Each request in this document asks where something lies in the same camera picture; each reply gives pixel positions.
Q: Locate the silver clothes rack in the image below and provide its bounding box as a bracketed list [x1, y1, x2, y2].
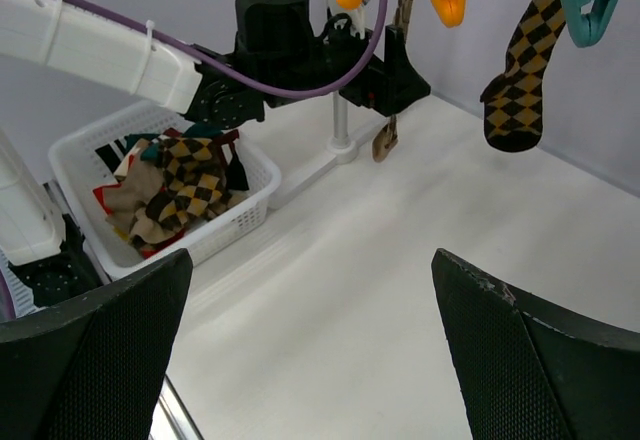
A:
[269, 94, 386, 210]

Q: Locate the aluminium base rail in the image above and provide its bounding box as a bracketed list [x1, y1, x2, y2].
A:
[148, 376, 204, 440]

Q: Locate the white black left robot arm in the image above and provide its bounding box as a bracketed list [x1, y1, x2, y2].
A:
[1, 0, 430, 439]

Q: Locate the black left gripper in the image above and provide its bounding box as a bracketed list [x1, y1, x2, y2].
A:
[231, 0, 431, 116]

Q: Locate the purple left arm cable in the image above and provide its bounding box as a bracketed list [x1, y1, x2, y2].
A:
[0, 0, 389, 99]

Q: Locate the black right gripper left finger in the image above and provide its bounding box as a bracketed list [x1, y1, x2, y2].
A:
[1, 249, 193, 439]

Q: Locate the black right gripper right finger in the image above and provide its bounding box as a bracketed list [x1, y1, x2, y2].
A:
[431, 248, 639, 439]

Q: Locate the black white striped sock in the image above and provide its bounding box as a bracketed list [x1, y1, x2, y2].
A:
[95, 138, 133, 182]

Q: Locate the dark yellow argyle sock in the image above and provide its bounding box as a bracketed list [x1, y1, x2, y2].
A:
[145, 137, 246, 232]

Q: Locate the brown black argyle sock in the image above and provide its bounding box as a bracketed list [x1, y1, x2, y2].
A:
[480, 0, 566, 153]

